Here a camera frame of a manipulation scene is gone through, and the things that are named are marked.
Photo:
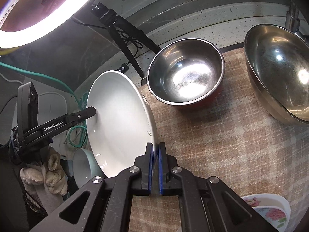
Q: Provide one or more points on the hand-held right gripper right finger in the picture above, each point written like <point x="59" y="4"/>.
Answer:
<point x="161" y="174"/>

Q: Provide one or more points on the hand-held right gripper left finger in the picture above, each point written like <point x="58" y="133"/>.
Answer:
<point x="150" y="171"/>

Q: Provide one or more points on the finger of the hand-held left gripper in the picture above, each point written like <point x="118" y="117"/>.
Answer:
<point x="82" y="113"/>

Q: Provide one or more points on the plain white plate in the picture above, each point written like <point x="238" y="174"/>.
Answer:
<point x="115" y="116"/>

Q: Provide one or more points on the pale blue ceramic bowl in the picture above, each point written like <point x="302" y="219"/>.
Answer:
<point x="82" y="164"/>

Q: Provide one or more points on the red steel bowl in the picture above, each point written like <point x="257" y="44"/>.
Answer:
<point x="185" y="75"/>

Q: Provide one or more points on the large floral plate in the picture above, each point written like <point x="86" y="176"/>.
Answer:
<point x="265" y="198"/>

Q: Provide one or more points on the large steel bowl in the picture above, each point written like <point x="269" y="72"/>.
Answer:
<point x="277" y="72"/>

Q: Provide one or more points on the person's left hand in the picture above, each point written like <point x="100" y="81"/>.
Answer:
<point x="48" y="171"/>

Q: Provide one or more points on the beige plaid cloth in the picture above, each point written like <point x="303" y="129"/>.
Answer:
<point x="193" y="137"/>

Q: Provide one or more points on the black tripod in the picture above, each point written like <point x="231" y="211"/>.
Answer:
<point x="125" y="41"/>

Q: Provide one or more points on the chrome faucet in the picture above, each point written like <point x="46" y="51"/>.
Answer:
<point x="292" y="17"/>

